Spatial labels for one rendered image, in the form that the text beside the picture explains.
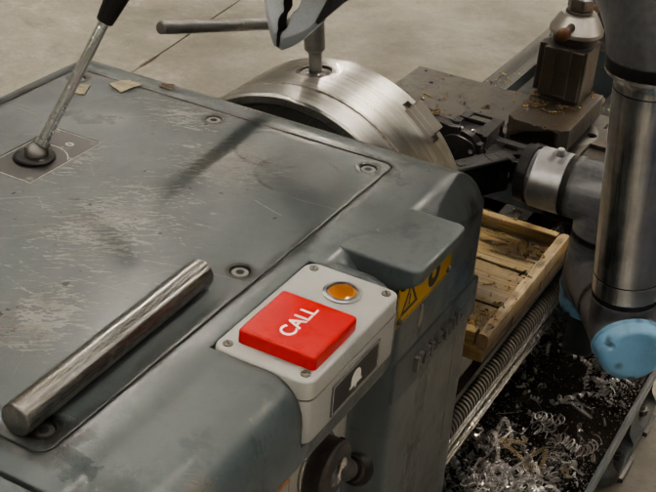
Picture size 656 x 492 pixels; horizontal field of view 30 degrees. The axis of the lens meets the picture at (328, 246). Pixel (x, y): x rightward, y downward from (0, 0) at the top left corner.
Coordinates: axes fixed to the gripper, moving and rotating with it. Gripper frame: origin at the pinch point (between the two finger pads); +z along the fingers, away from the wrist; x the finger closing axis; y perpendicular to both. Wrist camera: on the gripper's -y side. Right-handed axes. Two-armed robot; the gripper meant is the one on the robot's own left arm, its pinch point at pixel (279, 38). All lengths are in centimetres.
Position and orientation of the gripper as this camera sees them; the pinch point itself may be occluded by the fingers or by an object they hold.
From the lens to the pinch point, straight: 114.1
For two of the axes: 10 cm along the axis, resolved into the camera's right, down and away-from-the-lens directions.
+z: -3.5, 7.1, 6.1
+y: 4.8, -4.2, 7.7
